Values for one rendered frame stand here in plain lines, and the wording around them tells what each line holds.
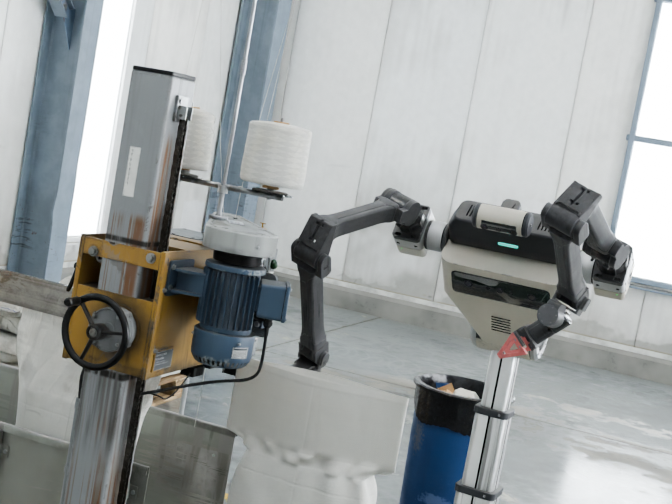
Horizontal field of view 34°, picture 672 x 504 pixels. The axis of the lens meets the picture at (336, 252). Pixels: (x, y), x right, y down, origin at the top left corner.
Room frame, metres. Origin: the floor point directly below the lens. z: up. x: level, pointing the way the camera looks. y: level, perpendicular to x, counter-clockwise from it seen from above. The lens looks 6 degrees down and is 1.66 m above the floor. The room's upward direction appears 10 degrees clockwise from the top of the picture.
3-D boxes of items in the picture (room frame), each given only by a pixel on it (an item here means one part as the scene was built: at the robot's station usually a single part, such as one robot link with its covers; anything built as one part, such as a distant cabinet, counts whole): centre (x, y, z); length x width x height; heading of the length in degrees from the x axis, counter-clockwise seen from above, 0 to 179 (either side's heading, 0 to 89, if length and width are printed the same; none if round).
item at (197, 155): (2.91, 0.44, 1.61); 0.15 x 0.14 x 0.17; 70
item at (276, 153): (2.82, 0.19, 1.61); 0.17 x 0.17 x 0.17
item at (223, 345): (2.68, 0.23, 1.21); 0.15 x 0.15 x 0.25
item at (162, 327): (2.79, 0.45, 1.18); 0.34 x 0.25 x 0.31; 160
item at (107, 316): (2.61, 0.49, 1.14); 0.11 x 0.06 x 0.11; 70
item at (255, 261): (2.68, 0.23, 1.35); 0.12 x 0.12 x 0.04
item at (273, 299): (2.69, 0.13, 1.25); 0.10 x 0.08 x 0.12; 5
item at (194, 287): (2.67, 0.33, 1.27); 0.12 x 0.09 x 0.09; 160
